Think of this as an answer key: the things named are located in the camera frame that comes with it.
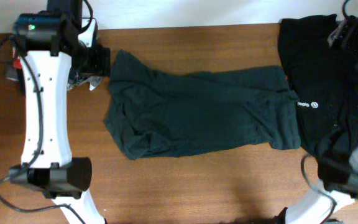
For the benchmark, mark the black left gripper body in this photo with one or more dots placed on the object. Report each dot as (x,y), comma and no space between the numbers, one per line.
(94,61)

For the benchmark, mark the dark green t-shirt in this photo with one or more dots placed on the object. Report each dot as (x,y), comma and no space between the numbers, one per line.
(156,114)

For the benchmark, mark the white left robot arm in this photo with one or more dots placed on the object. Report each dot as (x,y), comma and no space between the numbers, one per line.
(56,47)

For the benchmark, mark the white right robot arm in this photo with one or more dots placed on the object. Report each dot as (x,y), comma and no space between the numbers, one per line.
(337,187)

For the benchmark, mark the grey garment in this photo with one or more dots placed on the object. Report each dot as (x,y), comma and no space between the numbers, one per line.
(16,75)

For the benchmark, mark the black t-shirt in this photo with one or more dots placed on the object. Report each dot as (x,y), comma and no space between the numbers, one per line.
(326,82)

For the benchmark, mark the red t-shirt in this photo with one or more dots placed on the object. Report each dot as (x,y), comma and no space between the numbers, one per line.
(16,59)

